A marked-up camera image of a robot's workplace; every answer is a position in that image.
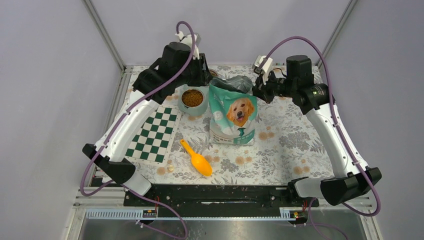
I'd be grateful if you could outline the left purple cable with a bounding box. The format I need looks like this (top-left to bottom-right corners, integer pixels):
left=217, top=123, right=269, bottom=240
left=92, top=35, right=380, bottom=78
left=79, top=21, right=190, bottom=240

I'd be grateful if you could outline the green white checkered mat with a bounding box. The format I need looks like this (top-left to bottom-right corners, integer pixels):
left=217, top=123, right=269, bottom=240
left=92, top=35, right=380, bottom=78
left=125, top=105, right=182, bottom=167

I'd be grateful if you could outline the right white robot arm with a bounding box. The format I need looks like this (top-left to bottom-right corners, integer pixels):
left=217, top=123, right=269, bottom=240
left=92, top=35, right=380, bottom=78
left=252, top=55, right=382, bottom=206

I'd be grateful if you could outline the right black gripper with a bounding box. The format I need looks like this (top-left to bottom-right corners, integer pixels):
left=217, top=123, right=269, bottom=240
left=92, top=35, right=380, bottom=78
left=249, top=67, right=297, bottom=104

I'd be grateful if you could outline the yellow plastic scoop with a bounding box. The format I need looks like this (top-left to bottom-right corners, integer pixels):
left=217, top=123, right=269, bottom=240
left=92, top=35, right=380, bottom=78
left=180, top=139, right=213, bottom=177

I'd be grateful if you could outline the wrist white camera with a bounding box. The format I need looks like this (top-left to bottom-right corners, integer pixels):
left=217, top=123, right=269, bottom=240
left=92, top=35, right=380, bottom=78
left=175, top=31, right=202, bottom=60
left=252, top=55, right=273, bottom=85

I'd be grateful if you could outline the teal double pet bowl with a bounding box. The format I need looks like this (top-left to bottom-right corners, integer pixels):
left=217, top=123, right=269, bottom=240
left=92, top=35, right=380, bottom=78
left=177, top=78, right=209, bottom=117

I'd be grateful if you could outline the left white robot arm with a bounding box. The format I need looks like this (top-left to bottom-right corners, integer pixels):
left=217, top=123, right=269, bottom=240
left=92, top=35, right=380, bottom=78
left=82, top=41, right=212, bottom=206

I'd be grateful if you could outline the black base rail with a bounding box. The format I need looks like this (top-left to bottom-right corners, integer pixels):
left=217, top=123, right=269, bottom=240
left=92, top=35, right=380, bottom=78
left=123, top=183, right=321, bottom=219

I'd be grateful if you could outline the teal dog food bag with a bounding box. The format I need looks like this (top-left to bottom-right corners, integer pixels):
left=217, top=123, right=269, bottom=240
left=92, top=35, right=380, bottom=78
left=208, top=75, right=258, bottom=146

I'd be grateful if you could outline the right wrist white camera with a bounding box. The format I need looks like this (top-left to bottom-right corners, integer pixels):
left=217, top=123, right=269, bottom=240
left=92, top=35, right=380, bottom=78
left=252, top=55, right=273, bottom=85

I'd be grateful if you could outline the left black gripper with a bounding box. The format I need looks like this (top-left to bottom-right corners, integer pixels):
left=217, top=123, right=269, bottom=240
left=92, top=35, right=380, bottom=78
left=173, top=52, right=212, bottom=88

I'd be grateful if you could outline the floral tablecloth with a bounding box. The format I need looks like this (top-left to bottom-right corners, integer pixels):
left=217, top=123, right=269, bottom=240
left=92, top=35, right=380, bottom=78
left=134, top=87, right=333, bottom=185

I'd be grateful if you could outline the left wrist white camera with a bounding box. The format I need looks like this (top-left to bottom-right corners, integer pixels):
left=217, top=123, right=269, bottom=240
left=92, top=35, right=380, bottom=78
left=175, top=31, right=202, bottom=60

